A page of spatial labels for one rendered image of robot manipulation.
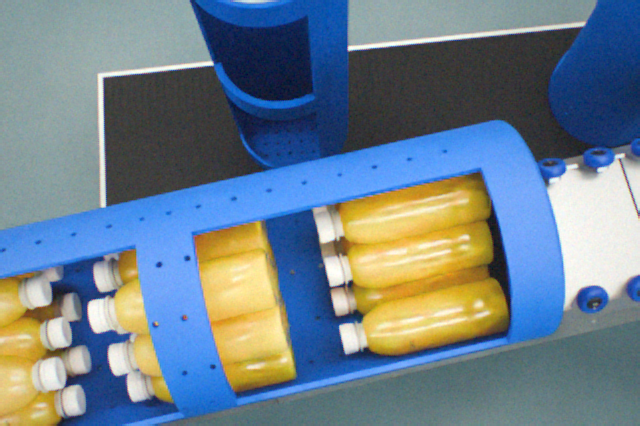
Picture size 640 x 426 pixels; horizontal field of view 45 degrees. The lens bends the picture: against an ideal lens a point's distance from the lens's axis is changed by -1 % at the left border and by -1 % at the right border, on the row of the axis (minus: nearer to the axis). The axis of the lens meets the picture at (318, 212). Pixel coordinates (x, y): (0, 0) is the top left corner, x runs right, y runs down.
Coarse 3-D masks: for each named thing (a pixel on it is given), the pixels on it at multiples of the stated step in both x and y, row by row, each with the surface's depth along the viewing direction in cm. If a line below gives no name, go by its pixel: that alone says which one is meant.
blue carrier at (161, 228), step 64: (512, 128) 94; (192, 192) 95; (256, 192) 91; (320, 192) 90; (512, 192) 87; (0, 256) 90; (64, 256) 88; (192, 256) 87; (320, 256) 113; (512, 256) 86; (192, 320) 85; (320, 320) 111; (512, 320) 90; (192, 384) 88; (320, 384) 95
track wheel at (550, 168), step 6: (540, 162) 117; (546, 162) 116; (552, 162) 115; (558, 162) 115; (564, 162) 115; (540, 168) 115; (546, 168) 114; (552, 168) 114; (558, 168) 114; (564, 168) 114; (546, 174) 114; (552, 174) 114; (558, 174) 114
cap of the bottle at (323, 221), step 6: (318, 216) 97; (324, 216) 97; (318, 222) 97; (324, 222) 97; (330, 222) 97; (318, 228) 97; (324, 228) 96; (330, 228) 97; (324, 234) 97; (330, 234) 97; (324, 240) 97
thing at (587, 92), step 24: (600, 0) 163; (624, 0) 150; (600, 24) 163; (624, 24) 153; (576, 48) 180; (600, 48) 166; (624, 48) 158; (576, 72) 182; (600, 72) 171; (624, 72) 164; (552, 96) 201; (576, 96) 187; (600, 96) 178; (624, 96) 172; (576, 120) 194; (600, 120) 187; (624, 120) 183; (600, 144) 200
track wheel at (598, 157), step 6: (588, 150) 117; (594, 150) 117; (600, 150) 116; (606, 150) 116; (612, 150) 116; (588, 156) 115; (594, 156) 115; (600, 156) 114; (606, 156) 114; (612, 156) 114; (588, 162) 115; (594, 162) 115; (600, 162) 114; (606, 162) 114; (612, 162) 115
